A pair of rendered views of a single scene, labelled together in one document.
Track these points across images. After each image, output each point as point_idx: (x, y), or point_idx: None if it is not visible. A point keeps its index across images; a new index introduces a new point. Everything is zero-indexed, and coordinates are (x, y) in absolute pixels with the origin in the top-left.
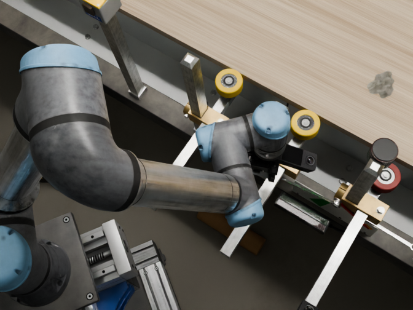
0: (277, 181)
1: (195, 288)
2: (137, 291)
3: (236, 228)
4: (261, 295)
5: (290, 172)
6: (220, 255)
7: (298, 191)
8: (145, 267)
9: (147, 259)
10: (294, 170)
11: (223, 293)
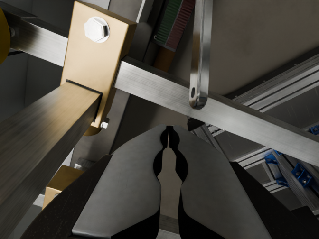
0: (159, 75)
1: (210, 83)
2: (228, 133)
3: (282, 149)
4: (212, 28)
5: (126, 43)
6: (182, 68)
7: (149, 7)
8: (211, 132)
9: (203, 131)
10: (117, 32)
11: (212, 61)
